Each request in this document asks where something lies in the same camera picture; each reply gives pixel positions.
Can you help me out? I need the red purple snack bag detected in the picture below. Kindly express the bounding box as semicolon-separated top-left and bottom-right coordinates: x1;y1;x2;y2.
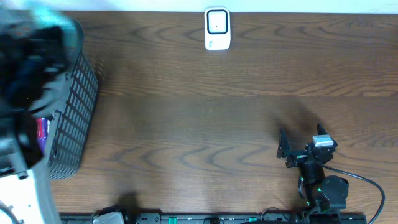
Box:
36;118;50;152

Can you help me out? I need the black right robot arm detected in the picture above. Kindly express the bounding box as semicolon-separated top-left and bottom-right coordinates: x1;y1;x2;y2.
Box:
277;124;349;212

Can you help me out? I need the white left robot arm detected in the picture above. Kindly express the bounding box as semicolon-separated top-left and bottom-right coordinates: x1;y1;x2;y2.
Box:
1;27;69;223

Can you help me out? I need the white barcode scanner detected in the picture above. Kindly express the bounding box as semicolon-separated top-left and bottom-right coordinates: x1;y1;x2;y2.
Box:
204;7;231;50

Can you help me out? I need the grey plastic mesh basket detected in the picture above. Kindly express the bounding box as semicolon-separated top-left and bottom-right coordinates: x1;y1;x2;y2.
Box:
30;18;99;180

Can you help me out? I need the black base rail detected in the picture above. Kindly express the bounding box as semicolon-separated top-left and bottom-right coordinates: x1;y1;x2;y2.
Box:
60;212;368;224

